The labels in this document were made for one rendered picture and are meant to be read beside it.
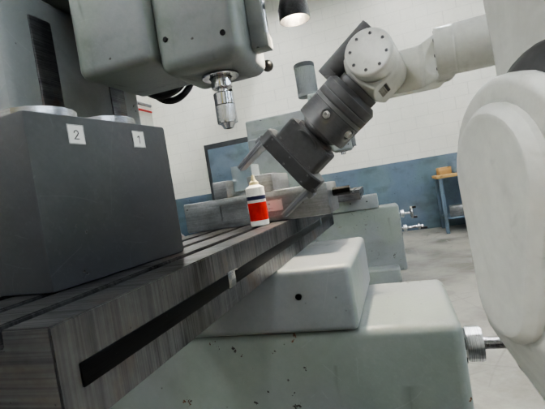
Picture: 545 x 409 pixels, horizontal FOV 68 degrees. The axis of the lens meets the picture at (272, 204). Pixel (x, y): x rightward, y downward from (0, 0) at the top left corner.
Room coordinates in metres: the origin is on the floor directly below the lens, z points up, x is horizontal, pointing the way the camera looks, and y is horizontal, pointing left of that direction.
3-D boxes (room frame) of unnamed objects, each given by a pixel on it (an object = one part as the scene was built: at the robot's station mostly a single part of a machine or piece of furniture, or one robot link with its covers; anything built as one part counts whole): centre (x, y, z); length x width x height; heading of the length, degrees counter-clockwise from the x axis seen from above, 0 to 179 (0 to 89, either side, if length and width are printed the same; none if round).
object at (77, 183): (0.53, 0.24, 1.06); 0.22 x 0.12 x 0.20; 156
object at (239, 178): (1.01, 0.05, 1.07); 0.06 x 0.05 x 0.06; 163
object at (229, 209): (1.00, 0.02, 1.01); 0.35 x 0.15 x 0.11; 73
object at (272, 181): (0.99, 0.00, 1.05); 0.15 x 0.06 x 0.04; 163
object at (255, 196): (0.87, 0.03, 1.01); 0.04 x 0.04 x 0.11
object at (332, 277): (0.95, 0.07, 0.82); 0.50 x 0.35 x 0.12; 73
